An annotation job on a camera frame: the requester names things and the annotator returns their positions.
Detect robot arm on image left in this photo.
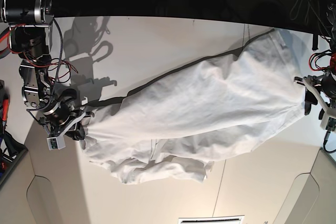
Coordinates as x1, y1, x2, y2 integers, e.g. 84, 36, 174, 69
1, 0, 92, 149

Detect orange grey pliers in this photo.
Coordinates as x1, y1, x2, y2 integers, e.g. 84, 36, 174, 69
0, 27, 11, 59

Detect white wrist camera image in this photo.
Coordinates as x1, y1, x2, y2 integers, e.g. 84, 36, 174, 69
320, 114, 336, 132
47, 136, 66, 150

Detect white t-shirt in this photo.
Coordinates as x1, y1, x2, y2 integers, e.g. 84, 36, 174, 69
80, 30, 305, 185

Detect dark tool bag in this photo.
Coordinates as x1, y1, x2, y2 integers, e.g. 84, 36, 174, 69
1, 80, 27, 184

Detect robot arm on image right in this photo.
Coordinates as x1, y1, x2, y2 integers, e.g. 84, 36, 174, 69
306, 0, 335, 108

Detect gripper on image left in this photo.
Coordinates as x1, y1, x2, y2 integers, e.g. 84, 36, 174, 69
38, 103, 94, 141

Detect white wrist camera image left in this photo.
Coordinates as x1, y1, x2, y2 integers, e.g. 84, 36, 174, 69
47, 136, 66, 150

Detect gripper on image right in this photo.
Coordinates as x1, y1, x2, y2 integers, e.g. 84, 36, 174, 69
294, 76, 335, 120

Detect white vent grille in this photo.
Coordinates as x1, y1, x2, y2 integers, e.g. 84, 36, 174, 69
178, 216, 245, 224

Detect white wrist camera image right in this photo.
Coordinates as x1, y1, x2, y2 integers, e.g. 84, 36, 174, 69
320, 114, 336, 132

